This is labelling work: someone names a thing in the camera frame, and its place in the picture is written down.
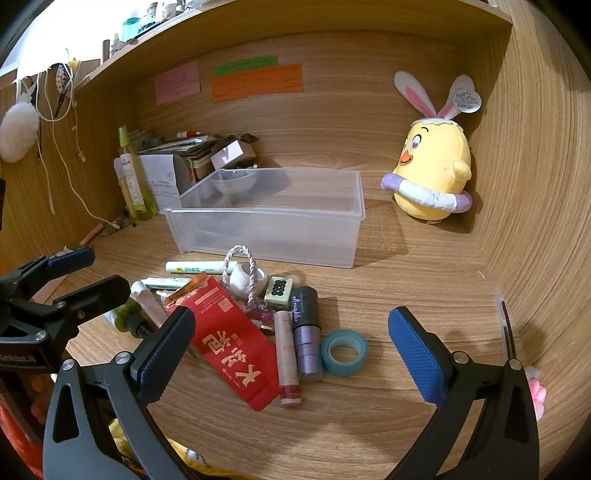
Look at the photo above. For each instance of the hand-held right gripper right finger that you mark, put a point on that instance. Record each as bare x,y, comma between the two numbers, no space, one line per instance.
415,355

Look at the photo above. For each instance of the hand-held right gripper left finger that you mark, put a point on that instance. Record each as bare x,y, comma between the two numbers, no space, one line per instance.
165,356

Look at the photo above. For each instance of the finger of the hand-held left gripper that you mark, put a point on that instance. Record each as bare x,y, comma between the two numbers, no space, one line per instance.
99,290
69,259

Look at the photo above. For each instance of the green bottle black cap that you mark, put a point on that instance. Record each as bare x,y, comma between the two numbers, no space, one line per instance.
124,318

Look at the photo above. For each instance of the blue tape roll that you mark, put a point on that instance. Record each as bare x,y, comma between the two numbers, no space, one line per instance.
330,357

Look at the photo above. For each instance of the white green tube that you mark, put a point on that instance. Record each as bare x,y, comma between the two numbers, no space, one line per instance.
198,266

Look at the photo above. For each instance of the purple nail polish bottle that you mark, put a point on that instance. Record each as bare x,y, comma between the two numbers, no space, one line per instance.
307,337

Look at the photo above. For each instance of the pink lip gloss tube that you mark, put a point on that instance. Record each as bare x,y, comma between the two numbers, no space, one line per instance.
287,360

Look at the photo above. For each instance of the white green mahjong tile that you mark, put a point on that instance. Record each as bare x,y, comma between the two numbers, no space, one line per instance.
279,291

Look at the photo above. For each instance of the clear plastic storage bin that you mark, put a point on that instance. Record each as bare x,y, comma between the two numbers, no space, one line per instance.
263,221

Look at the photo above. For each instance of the person's left hand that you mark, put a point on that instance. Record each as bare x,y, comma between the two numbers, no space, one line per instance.
40,392

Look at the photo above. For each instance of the short wooden stick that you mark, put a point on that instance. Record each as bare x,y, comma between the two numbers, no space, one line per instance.
91,234

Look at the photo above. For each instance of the white cream tube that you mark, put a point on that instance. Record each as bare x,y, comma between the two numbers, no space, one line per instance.
148,302

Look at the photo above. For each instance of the red paper packet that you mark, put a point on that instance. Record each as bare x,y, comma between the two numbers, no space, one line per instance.
231,341

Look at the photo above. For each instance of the yellow-green spray bottle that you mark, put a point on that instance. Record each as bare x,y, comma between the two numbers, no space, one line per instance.
136,184

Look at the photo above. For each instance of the pink glitter hair clip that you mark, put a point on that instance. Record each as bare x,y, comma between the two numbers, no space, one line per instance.
261,318

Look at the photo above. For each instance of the yellow cloth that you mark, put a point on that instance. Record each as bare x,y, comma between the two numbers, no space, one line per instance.
184,459

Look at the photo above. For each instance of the white paper box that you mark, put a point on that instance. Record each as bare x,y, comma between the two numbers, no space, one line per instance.
161,182

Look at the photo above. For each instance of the pink soft toy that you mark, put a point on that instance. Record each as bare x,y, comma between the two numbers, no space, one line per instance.
538,392

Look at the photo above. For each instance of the white fluffy pompom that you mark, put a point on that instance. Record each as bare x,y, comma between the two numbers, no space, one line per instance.
17,131

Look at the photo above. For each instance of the stack of books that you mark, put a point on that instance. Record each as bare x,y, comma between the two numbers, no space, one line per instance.
189,150

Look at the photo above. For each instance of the red white pen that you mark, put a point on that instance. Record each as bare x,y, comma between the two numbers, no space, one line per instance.
189,134

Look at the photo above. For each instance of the clear glass bowl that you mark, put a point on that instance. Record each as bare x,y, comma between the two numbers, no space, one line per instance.
235,183

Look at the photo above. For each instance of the yellow chick plush toy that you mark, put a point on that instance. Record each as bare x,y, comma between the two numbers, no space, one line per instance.
434,166

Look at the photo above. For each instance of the small cardboard box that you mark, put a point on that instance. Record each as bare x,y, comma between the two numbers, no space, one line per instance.
231,152

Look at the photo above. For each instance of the pink sticky note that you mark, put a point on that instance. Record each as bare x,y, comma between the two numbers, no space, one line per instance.
178,83

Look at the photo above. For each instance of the orange paper note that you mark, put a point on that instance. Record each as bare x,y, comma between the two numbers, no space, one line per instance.
258,84

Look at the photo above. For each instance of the green paper note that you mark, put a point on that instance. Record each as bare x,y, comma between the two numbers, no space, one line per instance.
244,65

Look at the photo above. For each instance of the wooden desk shelf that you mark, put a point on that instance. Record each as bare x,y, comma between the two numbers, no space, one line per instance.
323,21

